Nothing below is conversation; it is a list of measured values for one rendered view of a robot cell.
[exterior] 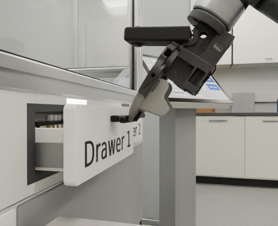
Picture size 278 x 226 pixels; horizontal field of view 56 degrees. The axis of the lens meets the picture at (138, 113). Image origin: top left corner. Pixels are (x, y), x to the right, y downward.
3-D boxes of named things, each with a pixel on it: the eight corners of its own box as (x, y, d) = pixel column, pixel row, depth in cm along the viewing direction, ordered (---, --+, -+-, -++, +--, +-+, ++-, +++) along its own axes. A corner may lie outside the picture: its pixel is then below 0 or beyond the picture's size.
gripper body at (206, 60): (191, 97, 41) (238, 31, 39) (147, 67, 43) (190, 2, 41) (192, 99, 48) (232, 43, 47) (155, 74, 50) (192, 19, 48)
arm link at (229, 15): (205, -23, 40) (205, -1, 48) (188, 3, 41) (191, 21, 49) (248, 1, 39) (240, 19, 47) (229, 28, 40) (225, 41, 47)
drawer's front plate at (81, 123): (133, 153, 62) (133, 107, 62) (75, 188, 34) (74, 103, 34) (126, 153, 63) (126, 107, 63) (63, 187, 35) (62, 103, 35)
